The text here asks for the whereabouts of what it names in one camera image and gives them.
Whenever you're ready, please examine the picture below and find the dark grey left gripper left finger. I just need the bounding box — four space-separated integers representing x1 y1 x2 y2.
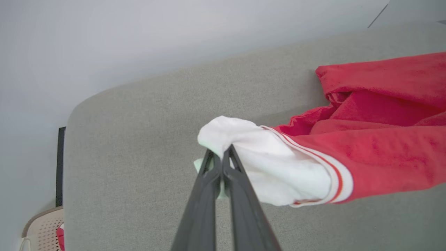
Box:
171 149 222 251

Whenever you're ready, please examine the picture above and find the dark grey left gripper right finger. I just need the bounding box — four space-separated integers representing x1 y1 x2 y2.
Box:
223 145 282 251

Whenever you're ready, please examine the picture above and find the red garment with white cuffs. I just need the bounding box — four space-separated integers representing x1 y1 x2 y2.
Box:
194 52 446 208

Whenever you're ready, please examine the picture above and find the grey fabric sofa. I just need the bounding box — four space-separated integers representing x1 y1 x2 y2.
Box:
63 21 446 251

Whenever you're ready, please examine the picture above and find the red cloth in basket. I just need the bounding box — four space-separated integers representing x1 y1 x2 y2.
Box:
56 224 66 251

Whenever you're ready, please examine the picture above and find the beige perforated laundry basket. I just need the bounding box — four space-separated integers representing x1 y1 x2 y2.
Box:
19 206 65 251

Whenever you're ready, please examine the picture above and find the dark wall baseboard strip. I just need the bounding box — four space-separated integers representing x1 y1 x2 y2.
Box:
55 127 66 207

